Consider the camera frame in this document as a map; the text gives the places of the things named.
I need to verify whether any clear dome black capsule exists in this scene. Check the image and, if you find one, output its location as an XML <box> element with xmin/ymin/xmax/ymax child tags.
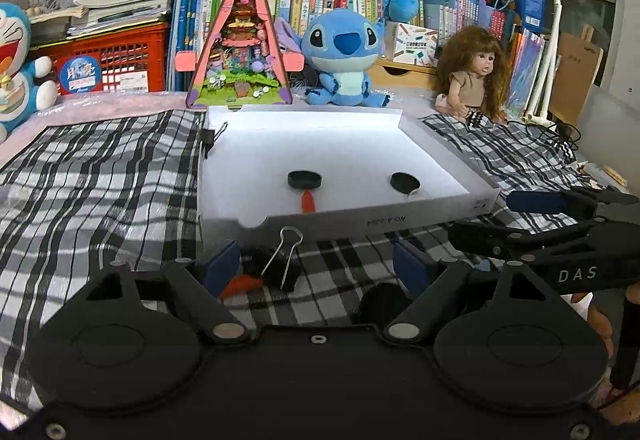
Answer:
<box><xmin>390</xmin><ymin>171</ymin><xmax>421</xmax><ymax>195</ymax></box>

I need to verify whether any wooden drawer box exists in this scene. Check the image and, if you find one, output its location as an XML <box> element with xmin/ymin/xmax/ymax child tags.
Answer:
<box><xmin>368</xmin><ymin>58</ymin><xmax>439</xmax><ymax>90</ymax></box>

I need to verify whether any row of upright books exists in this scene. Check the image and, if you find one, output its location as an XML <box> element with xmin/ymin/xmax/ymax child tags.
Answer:
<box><xmin>167</xmin><ymin>0</ymin><xmax>547</xmax><ymax>122</ymax></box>

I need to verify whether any person's right hand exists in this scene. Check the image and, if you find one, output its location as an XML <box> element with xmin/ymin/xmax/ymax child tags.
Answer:
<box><xmin>565</xmin><ymin>284</ymin><xmax>639</xmax><ymax>426</ymax></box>

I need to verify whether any brown haired baby doll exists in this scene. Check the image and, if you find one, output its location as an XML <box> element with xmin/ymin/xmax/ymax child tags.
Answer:
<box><xmin>435</xmin><ymin>26</ymin><xmax>510</xmax><ymax>124</ymax></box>

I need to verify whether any black cable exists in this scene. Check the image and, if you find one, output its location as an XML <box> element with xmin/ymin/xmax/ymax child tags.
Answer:
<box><xmin>504</xmin><ymin>118</ymin><xmax>584</xmax><ymax>161</ymax></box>

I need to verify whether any white cardboard box tray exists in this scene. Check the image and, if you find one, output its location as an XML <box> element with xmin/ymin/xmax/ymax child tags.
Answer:
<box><xmin>198</xmin><ymin>106</ymin><xmax>500</xmax><ymax>249</ymax></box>

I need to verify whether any pink triangular miniature house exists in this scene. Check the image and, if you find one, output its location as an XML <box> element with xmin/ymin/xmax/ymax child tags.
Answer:
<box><xmin>174</xmin><ymin>0</ymin><xmax>304</xmax><ymax>111</ymax></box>

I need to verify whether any black clip on box edge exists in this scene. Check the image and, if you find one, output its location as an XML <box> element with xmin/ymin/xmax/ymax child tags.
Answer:
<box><xmin>200</xmin><ymin>122</ymin><xmax>228</xmax><ymax>159</ymax></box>

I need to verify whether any red plastic peg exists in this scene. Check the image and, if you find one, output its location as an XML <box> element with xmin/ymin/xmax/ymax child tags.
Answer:
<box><xmin>219</xmin><ymin>275</ymin><xmax>264</xmax><ymax>299</ymax></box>
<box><xmin>300</xmin><ymin>190</ymin><xmax>316</xmax><ymax>214</ymax></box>

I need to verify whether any Doraemon plush toy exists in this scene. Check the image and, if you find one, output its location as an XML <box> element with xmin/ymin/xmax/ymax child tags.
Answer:
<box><xmin>0</xmin><ymin>3</ymin><xmax>58</xmax><ymax>142</ymax></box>

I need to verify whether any red plastic crate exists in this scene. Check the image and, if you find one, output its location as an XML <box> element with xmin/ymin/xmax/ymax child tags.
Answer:
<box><xmin>29</xmin><ymin>22</ymin><xmax>169</xmax><ymax>95</ymax></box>

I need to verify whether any black round cap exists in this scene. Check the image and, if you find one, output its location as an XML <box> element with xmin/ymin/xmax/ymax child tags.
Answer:
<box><xmin>288</xmin><ymin>169</ymin><xmax>322</xmax><ymax>191</ymax></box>
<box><xmin>352</xmin><ymin>283</ymin><xmax>412</xmax><ymax>330</ymax></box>

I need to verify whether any black binder clip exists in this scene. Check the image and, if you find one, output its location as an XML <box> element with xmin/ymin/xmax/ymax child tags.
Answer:
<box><xmin>244</xmin><ymin>226</ymin><xmax>304</xmax><ymax>293</ymax></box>

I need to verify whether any Stitch plush toy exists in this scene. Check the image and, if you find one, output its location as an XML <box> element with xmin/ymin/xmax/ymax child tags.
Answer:
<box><xmin>274</xmin><ymin>8</ymin><xmax>390</xmax><ymax>108</ymax></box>

